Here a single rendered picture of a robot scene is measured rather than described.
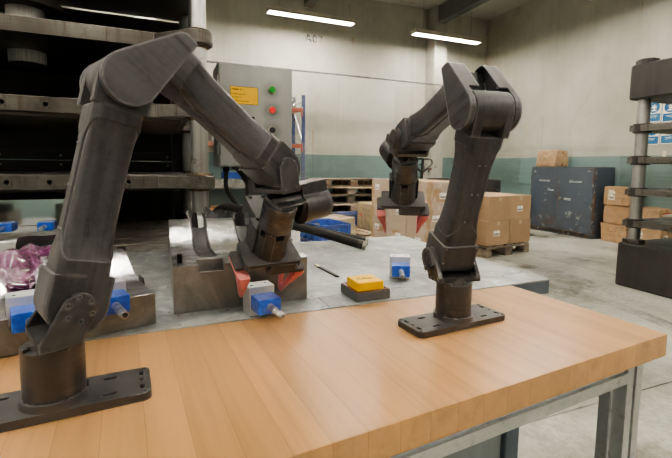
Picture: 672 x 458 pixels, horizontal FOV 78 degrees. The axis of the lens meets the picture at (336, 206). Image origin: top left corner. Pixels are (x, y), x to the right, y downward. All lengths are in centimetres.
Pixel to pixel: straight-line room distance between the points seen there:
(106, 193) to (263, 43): 753
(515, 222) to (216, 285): 508
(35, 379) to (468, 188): 62
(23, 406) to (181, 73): 41
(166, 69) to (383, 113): 813
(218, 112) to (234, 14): 746
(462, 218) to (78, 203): 55
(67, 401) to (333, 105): 780
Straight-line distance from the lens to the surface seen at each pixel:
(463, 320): 78
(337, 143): 814
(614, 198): 743
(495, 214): 538
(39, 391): 58
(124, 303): 76
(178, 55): 57
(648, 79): 466
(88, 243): 54
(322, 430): 50
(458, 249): 75
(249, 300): 79
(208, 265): 88
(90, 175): 54
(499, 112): 69
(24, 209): 166
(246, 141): 62
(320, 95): 812
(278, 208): 66
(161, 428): 53
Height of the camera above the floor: 108
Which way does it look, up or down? 5 degrees down
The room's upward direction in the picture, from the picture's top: 1 degrees clockwise
